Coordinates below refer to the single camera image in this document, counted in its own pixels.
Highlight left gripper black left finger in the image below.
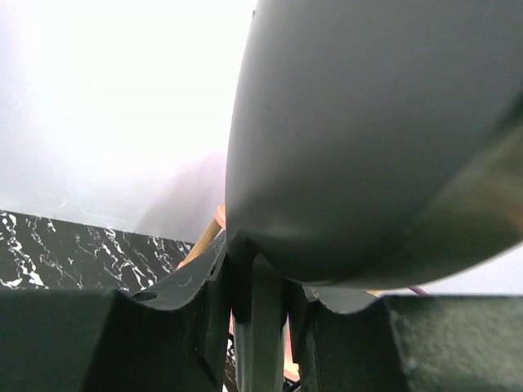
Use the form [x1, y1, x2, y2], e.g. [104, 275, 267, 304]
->
[1, 236, 230, 391]

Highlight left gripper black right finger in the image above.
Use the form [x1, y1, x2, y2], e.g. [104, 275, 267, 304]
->
[288, 284, 522, 391]

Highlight grey shower head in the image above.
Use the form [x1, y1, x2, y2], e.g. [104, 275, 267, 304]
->
[225, 1, 522, 391]

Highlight pink three-tier shelf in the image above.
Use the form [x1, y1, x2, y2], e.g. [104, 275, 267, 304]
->
[177, 204, 300, 382]

